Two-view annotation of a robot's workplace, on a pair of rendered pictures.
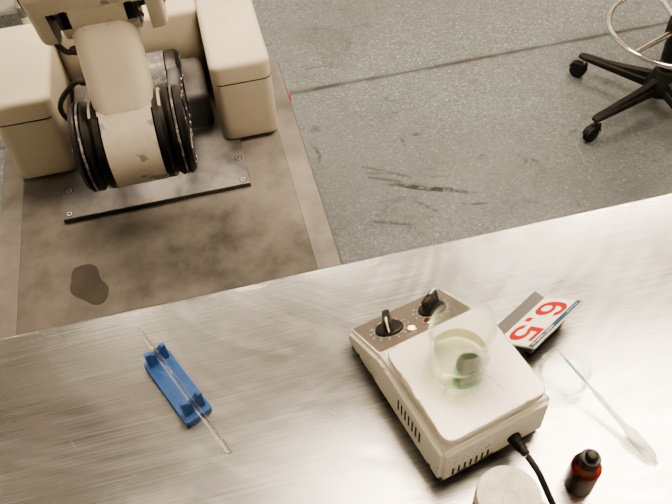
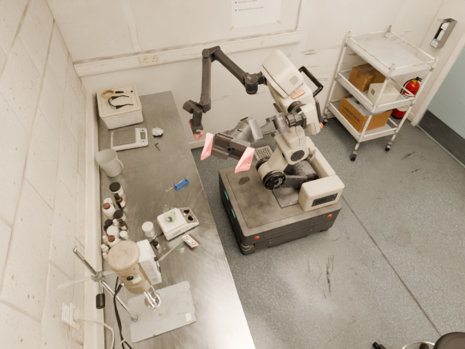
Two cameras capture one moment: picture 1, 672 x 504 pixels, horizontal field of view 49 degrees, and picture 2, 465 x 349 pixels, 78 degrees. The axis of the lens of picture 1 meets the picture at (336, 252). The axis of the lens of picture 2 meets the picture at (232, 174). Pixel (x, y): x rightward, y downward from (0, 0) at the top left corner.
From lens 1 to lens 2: 138 cm
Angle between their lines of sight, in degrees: 50
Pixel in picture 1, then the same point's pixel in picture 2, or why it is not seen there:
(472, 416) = (161, 220)
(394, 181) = (329, 266)
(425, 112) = (370, 276)
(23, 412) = (178, 165)
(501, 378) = (168, 225)
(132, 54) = (277, 160)
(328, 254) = (259, 230)
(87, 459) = (169, 175)
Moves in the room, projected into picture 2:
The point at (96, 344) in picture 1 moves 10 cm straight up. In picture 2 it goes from (191, 172) to (189, 161)
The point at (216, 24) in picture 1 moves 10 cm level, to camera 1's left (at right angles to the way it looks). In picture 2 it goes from (322, 181) to (317, 171)
